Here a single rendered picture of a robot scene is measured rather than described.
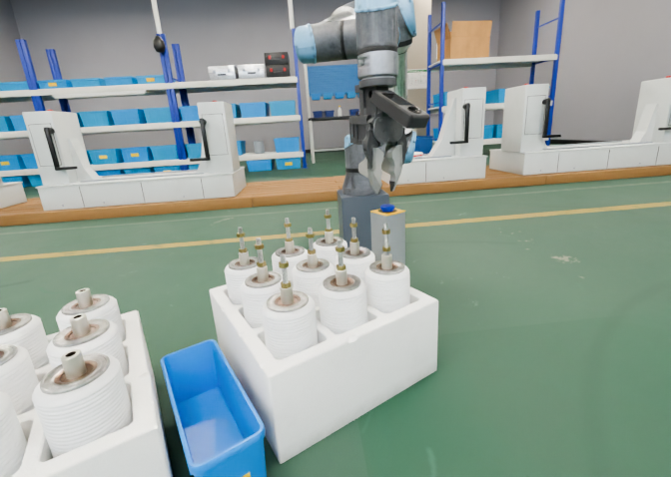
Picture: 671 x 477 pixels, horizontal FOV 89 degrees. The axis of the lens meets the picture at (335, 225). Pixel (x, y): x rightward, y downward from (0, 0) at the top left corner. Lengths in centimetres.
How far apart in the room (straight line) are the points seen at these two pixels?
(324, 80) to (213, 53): 356
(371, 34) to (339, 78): 611
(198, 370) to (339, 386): 33
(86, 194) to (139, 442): 276
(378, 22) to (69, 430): 74
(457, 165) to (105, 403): 278
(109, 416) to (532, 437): 68
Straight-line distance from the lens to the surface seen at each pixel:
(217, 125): 286
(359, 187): 128
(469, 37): 611
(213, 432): 79
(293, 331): 61
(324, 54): 81
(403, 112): 61
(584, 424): 85
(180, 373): 84
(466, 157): 302
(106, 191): 314
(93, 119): 614
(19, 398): 72
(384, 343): 71
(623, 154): 384
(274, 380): 60
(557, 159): 345
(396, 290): 72
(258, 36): 938
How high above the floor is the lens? 54
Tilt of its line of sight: 16 degrees down
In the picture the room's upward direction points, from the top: 4 degrees counter-clockwise
